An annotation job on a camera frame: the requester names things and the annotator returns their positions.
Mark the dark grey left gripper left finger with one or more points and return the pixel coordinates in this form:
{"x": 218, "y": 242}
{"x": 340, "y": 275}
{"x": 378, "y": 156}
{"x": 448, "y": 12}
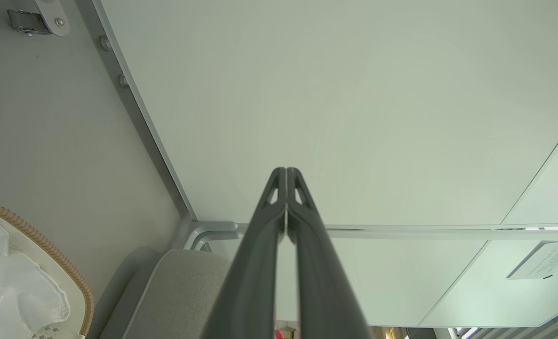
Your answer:
{"x": 253, "y": 273}

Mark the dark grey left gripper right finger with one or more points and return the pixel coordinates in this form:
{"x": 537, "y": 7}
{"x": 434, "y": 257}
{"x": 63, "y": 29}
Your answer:
{"x": 323, "y": 273}

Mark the wicker laundry basket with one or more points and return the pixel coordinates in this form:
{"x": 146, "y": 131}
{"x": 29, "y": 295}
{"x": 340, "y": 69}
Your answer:
{"x": 67, "y": 270}

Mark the white basket liner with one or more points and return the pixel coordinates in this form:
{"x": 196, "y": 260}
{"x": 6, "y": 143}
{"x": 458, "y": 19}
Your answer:
{"x": 39, "y": 249}

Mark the grey curved partition foot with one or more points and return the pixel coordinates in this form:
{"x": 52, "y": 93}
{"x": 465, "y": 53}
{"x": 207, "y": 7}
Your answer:
{"x": 213, "y": 231}

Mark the grey fabric sofa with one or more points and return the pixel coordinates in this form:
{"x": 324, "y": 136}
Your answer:
{"x": 175, "y": 296}

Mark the white paper notice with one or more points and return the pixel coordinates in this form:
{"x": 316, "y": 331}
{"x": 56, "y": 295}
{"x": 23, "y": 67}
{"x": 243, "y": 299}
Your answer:
{"x": 545, "y": 260}

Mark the white garment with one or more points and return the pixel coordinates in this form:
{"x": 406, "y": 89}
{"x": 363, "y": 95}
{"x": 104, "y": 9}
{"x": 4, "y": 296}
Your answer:
{"x": 15, "y": 292}

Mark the grey partition foot with caster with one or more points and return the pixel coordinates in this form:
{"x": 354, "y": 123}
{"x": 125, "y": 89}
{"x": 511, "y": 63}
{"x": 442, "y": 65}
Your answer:
{"x": 43, "y": 19}

